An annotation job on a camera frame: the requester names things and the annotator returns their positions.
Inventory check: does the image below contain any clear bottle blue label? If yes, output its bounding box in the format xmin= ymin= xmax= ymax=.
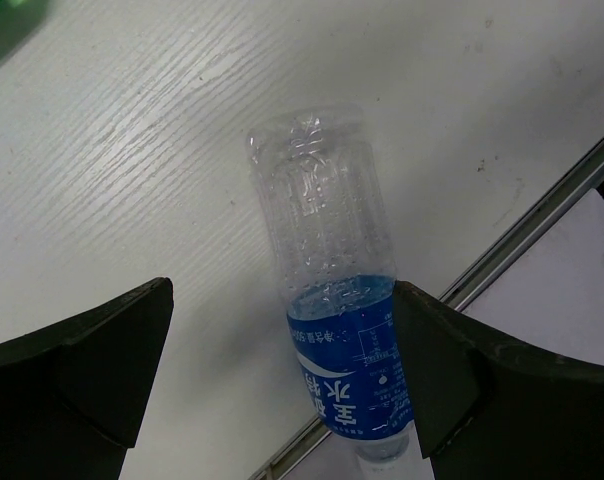
xmin=246 ymin=105 xmax=414 ymax=464

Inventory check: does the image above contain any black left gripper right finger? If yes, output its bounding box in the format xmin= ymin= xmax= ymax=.
xmin=393 ymin=281 xmax=604 ymax=479

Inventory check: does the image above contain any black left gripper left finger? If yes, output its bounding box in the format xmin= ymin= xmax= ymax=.
xmin=0 ymin=277 xmax=174 ymax=479

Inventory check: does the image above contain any green bottle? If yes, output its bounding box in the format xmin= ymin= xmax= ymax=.
xmin=0 ymin=0 xmax=53 ymax=66

